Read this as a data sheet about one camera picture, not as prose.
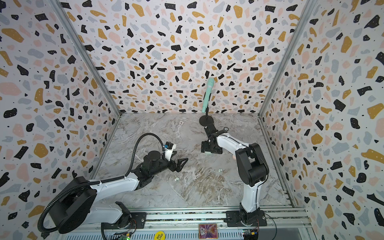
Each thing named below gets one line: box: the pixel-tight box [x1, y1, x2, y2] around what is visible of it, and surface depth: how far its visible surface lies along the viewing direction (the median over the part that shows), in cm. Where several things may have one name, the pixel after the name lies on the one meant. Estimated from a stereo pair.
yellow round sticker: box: [154, 231, 166, 240], surface depth 71 cm
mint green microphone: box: [202, 77, 215, 113], surface depth 97 cm
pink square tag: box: [198, 224, 218, 240], surface depth 71 cm
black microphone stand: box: [199, 107, 215, 126], surface depth 122 cm
